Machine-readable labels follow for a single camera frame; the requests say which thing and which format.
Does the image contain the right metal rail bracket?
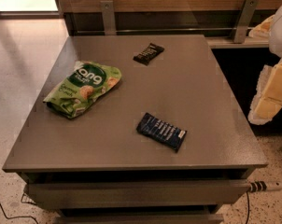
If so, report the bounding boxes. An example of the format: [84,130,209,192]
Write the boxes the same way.
[232,0,259,44]

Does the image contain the metal rail bracket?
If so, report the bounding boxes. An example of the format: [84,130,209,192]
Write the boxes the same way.
[232,0,259,44]
[100,0,117,35]

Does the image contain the green snack chip bag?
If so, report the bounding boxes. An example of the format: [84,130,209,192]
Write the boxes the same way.
[43,61,121,119]

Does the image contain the lower grey drawer front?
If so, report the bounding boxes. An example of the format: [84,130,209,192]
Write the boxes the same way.
[54,215,223,224]

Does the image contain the left metal rail bracket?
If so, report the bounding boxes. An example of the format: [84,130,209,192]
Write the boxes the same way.
[100,0,117,35]

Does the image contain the black floor cable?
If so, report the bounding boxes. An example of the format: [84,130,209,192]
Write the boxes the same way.
[0,200,40,224]

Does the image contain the blue rxbar blueberry bar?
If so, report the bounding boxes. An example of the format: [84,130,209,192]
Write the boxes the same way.
[136,113,187,152]

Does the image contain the black rxbar chocolate bar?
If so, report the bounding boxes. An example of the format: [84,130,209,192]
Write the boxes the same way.
[133,43,164,65]

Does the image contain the horizontal metal rail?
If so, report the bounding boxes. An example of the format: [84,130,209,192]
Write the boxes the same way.
[76,26,254,35]

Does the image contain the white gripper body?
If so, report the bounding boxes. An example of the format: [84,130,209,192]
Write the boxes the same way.
[269,6,282,58]

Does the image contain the upper grey drawer front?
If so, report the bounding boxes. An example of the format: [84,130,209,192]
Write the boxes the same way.
[26,180,249,209]

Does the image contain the grey drawer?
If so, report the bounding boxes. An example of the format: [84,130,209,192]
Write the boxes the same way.
[54,215,223,224]
[26,180,249,209]

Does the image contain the grey drawer cabinet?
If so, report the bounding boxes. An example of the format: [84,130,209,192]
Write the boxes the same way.
[4,35,266,217]

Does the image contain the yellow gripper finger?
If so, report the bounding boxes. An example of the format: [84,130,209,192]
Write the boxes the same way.
[248,16,274,38]
[247,59,282,125]

